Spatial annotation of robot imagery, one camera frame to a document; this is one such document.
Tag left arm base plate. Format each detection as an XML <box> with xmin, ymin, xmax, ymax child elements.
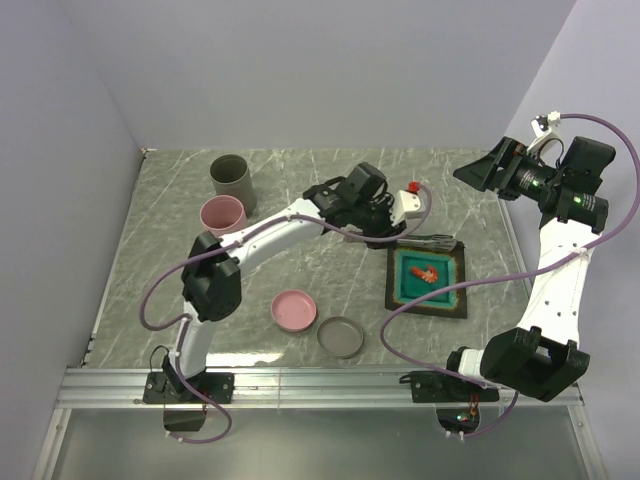
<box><xmin>142</xmin><ymin>370</ymin><xmax>236</xmax><ymax>405</ymax></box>

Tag pink round lid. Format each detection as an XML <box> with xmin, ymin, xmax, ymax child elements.
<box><xmin>271</xmin><ymin>290</ymin><xmax>317</xmax><ymax>333</ymax></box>

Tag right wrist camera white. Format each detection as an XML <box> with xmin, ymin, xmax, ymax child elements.
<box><xmin>527</xmin><ymin>111</ymin><xmax>561</xmax><ymax>156</ymax></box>

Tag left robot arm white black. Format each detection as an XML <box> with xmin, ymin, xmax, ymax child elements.
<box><xmin>162</xmin><ymin>162</ymin><xmax>422</xmax><ymax>402</ymax></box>

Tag square black teal plate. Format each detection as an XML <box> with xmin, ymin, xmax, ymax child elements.
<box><xmin>384</xmin><ymin>241</ymin><xmax>468</xmax><ymax>319</ymax></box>

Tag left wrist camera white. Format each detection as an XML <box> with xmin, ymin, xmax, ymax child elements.
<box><xmin>390</xmin><ymin>190</ymin><xmax>424</xmax><ymax>225</ymax></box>

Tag pink cylindrical container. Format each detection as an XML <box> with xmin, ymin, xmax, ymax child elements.
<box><xmin>200</xmin><ymin>195</ymin><xmax>248</xmax><ymax>236</ymax></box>

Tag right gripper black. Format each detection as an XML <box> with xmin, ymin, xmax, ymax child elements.
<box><xmin>453</xmin><ymin>136</ymin><xmax>563</xmax><ymax>201</ymax></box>

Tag metal serving tongs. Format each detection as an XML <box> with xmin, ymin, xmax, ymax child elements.
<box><xmin>366</xmin><ymin>234</ymin><xmax>457</xmax><ymax>252</ymax></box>

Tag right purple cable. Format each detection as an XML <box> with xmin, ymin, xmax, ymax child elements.
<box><xmin>379</xmin><ymin>113</ymin><xmax>640</xmax><ymax>441</ymax></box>

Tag aluminium front rail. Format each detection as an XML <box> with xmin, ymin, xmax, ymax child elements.
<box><xmin>53</xmin><ymin>366</ymin><xmax>586</xmax><ymax>412</ymax></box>

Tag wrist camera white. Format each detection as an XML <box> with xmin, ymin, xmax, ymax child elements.
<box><xmin>527</xmin><ymin>111</ymin><xmax>561</xmax><ymax>156</ymax></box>
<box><xmin>390</xmin><ymin>190</ymin><xmax>424</xmax><ymax>225</ymax></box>

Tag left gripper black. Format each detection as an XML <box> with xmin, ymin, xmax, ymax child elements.
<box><xmin>351</xmin><ymin>195</ymin><xmax>407</xmax><ymax>250</ymax></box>

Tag red shrimp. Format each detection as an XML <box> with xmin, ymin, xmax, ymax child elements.
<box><xmin>410</xmin><ymin>265</ymin><xmax>439</xmax><ymax>284</ymax></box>

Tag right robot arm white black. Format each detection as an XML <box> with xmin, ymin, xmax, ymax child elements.
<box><xmin>441</xmin><ymin>136</ymin><xmax>616</xmax><ymax>402</ymax></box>

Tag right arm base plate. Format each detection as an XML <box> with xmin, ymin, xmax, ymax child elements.
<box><xmin>399</xmin><ymin>371</ymin><xmax>500</xmax><ymax>404</ymax></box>

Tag grey cylindrical container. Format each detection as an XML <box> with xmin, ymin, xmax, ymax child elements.
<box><xmin>209</xmin><ymin>154</ymin><xmax>257</xmax><ymax>217</ymax></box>

